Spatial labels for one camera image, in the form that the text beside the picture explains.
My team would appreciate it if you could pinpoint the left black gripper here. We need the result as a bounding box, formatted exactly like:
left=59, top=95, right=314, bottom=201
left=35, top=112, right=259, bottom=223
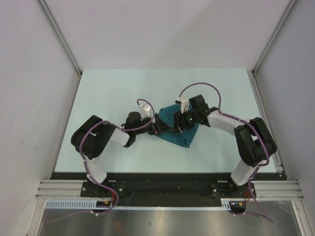
left=133, top=113, right=171, bottom=135

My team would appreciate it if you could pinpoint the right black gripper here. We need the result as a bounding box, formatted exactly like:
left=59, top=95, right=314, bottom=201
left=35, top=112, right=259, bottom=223
left=172, top=108, right=199, bottom=134

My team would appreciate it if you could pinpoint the teal satin napkin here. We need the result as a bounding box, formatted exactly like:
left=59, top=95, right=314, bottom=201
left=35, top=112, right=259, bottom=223
left=156, top=104, right=199, bottom=148

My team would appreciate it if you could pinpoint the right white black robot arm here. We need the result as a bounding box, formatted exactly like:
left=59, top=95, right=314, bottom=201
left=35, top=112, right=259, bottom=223
left=172, top=95, right=277, bottom=197

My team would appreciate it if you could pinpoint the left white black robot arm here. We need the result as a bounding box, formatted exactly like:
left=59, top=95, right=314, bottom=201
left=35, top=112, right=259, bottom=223
left=70, top=112, right=172, bottom=197

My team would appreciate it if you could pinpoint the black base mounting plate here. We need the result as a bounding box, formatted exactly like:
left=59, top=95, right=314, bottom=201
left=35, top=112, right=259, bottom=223
left=50, top=172, right=287, bottom=206

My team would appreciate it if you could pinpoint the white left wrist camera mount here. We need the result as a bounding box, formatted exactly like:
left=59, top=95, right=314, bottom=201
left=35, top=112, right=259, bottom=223
left=138, top=103, right=152, bottom=119

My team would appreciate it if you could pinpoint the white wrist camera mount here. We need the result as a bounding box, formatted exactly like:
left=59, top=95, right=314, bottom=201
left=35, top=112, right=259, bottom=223
left=175, top=97, right=189, bottom=114
left=138, top=103, right=152, bottom=119

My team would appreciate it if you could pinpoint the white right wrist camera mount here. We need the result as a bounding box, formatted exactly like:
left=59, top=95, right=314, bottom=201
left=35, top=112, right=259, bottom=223
left=175, top=97, right=189, bottom=114

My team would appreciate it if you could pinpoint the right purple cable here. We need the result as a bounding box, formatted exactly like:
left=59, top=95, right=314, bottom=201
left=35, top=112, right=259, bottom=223
left=178, top=82, right=274, bottom=224

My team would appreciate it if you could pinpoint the purple cable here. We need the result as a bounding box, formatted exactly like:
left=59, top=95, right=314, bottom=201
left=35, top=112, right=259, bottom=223
left=178, top=82, right=274, bottom=224
left=48, top=98, right=155, bottom=223

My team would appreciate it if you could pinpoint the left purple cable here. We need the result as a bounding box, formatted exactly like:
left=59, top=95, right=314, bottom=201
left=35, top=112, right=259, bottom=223
left=48, top=98, right=155, bottom=223

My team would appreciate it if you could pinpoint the right aluminium corner post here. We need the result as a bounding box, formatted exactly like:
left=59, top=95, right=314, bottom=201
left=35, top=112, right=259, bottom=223
left=252, top=0, right=299, bottom=74

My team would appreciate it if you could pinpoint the aluminium corner post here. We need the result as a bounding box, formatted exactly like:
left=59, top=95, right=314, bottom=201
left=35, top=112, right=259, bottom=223
left=35, top=0, right=83, bottom=76
left=252, top=0, right=299, bottom=74

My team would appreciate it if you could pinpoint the white slotted cable duct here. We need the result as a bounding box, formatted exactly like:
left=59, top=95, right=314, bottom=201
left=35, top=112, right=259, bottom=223
left=45, top=199, right=231, bottom=211

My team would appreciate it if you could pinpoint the aluminium frame rail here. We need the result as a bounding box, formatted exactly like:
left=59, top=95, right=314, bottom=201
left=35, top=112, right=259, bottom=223
left=35, top=180, right=304, bottom=201

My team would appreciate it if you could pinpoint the left aluminium corner post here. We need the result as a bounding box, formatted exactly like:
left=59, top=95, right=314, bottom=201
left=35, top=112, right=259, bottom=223
left=35, top=0, right=83, bottom=76

